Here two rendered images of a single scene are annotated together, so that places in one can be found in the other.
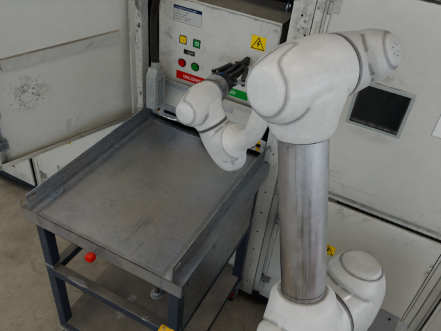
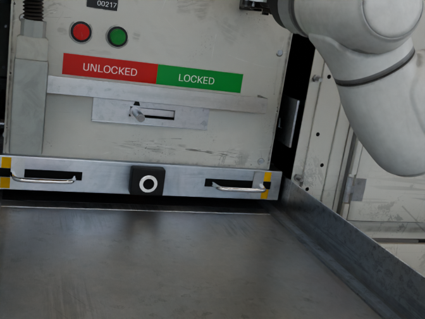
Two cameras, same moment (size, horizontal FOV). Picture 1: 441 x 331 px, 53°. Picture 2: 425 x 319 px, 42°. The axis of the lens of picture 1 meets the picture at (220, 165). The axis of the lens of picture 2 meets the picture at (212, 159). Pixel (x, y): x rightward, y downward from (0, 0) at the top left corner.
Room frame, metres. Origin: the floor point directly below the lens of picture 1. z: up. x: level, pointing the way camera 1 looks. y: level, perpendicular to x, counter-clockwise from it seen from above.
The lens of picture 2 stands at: (0.76, 0.65, 1.19)
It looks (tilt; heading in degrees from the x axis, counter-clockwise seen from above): 14 degrees down; 317
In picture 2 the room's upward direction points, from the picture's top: 9 degrees clockwise
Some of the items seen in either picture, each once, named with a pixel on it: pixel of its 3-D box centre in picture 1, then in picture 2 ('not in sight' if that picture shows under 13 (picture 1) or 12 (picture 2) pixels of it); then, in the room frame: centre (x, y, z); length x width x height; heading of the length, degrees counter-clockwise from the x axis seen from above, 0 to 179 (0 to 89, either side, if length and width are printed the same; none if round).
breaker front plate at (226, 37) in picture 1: (211, 70); (161, 37); (1.55, 0.07, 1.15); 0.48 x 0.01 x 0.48; 67
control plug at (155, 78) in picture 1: (155, 86); (29, 94); (1.57, 0.29, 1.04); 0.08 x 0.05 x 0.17; 157
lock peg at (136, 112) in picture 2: not in sight; (138, 109); (1.54, 0.11, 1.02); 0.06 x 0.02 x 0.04; 157
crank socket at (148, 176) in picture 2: not in sight; (147, 181); (1.53, 0.08, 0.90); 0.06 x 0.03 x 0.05; 67
